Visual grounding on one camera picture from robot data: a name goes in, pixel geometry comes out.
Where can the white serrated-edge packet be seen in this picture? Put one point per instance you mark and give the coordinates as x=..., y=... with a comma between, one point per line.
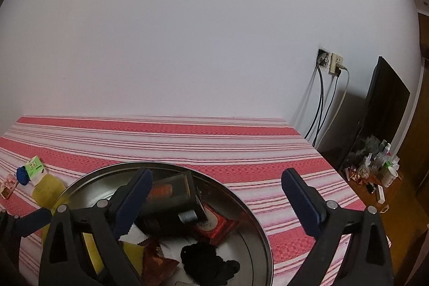
x=135, y=235

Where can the black rectangular box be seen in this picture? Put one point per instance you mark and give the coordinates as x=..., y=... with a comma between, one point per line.
x=174, y=209

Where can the beige wall socket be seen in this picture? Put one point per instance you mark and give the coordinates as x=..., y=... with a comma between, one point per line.
x=336, y=62

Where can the white cup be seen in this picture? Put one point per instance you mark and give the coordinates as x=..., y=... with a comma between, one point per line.
x=389, y=178

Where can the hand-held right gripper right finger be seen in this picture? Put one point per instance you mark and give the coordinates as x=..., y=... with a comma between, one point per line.
x=301, y=205

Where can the wooden side table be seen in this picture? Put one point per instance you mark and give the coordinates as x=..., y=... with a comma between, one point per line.
x=402, y=222

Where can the blue scrunchie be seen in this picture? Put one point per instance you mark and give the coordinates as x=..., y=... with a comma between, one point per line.
x=22, y=176

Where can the dark flat screen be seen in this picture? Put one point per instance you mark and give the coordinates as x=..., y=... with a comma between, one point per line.
x=382, y=105

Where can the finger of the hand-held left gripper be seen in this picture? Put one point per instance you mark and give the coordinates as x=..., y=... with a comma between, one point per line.
x=32, y=221

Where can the small white box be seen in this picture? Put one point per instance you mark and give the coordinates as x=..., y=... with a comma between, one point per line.
x=380, y=195

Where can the small brown snack packet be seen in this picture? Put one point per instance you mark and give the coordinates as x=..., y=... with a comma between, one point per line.
x=157, y=262

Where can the black scrunchie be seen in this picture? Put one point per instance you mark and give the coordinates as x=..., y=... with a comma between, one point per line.
x=204, y=259

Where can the open wall junction box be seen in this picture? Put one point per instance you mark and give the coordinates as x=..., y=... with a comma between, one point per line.
x=322, y=58

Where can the red striped desktop cloth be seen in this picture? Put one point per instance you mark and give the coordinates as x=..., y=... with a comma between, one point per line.
x=201, y=145

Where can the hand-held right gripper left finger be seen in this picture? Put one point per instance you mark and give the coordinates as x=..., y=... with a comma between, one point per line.
x=134, y=202

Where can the green white tissue pack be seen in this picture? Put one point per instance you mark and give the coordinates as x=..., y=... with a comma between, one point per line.
x=34, y=166

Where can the large red gift packet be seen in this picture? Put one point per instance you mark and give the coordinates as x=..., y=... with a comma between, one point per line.
x=218, y=225

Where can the cluster of bottles and bags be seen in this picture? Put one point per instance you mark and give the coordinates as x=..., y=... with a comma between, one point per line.
x=368, y=158

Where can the wooden wardrobe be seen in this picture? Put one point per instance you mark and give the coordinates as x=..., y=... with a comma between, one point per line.
x=420, y=105

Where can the round metal basin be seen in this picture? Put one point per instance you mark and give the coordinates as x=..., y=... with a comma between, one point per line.
x=244, y=256

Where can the flower print packet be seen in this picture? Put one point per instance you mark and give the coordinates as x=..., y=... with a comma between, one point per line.
x=7, y=187

